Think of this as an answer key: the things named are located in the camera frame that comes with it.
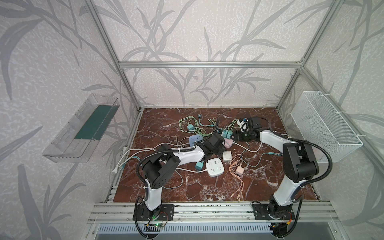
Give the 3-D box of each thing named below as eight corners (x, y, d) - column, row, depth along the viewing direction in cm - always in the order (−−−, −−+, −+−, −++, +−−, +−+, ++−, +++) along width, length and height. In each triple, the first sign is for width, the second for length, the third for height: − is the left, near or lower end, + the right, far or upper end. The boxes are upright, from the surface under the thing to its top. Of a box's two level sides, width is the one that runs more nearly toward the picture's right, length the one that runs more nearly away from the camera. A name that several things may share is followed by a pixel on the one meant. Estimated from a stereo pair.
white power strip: (209, 178, 86) (210, 177, 84) (204, 162, 92) (204, 160, 90) (225, 173, 88) (226, 172, 86) (219, 158, 94) (219, 156, 92)
